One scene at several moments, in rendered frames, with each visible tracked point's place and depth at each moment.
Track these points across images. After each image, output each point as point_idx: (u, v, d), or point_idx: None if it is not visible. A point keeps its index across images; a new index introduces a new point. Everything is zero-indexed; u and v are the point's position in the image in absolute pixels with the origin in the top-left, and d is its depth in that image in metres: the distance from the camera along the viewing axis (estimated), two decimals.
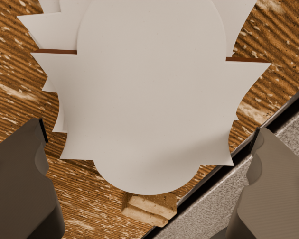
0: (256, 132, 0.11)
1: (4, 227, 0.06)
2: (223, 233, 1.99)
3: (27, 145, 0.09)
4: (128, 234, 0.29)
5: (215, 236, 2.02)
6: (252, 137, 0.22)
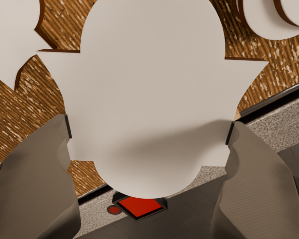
0: (231, 126, 0.11)
1: (25, 218, 0.06)
2: (145, 229, 2.06)
3: (51, 140, 0.09)
4: None
5: (137, 231, 2.08)
6: None
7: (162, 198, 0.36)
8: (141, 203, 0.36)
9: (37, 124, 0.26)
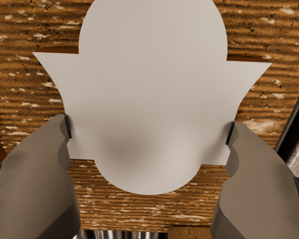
0: (231, 126, 0.11)
1: (25, 218, 0.06)
2: None
3: (51, 140, 0.09)
4: None
5: None
6: None
7: None
8: None
9: (66, 20, 0.10)
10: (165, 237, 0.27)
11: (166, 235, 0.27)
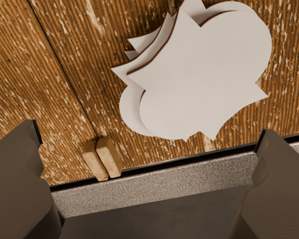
0: (262, 133, 0.10)
1: None
2: (72, 226, 2.04)
3: (21, 146, 0.09)
4: (53, 175, 0.31)
5: (63, 226, 2.04)
6: (191, 156, 0.32)
7: (59, 217, 0.40)
8: None
9: None
10: None
11: None
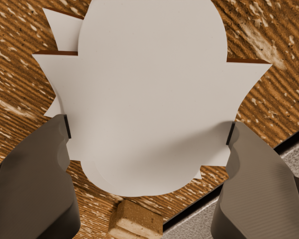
0: (232, 126, 0.11)
1: (25, 218, 0.06)
2: None
3: (51, 140, 0.09)
4: None
5: None
6: None
7: None
8: None
9: None
10: None
11: None
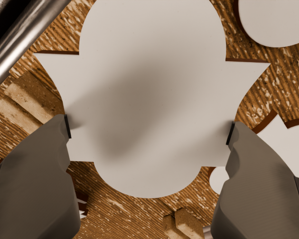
0: (232, 126, 0.11)
1: (25, 218, 0.06)
2: None
3: (51, 140, 0.09)
4: None
5: None
6: None
7: None
8: None
9: (284, 55, 0.17)
10: None
11: None
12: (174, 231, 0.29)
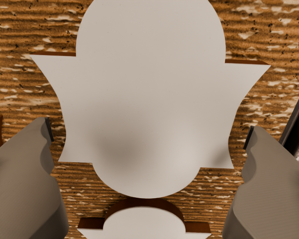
0: (250, 130, 0.11)
1: (9, 225, 0.06)
2: None
3: (32, 143, 0.09)
4: (261, 109, 0.12)
5: None
6: None
7: None
8: None
9: (95, 208, 0.18)
10: None
11: None
12: None
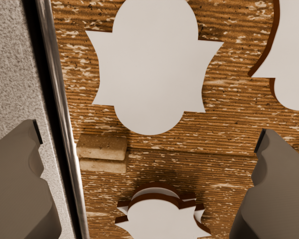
0: (262, 133, 0.10)
1: None
2: None
3: (21, 146, 0.09)
4: (81, 72, 0.20)
5: None
6: (76, 194, 0.33)
7: None
8: None
9: None
10: None
11: None
12: None
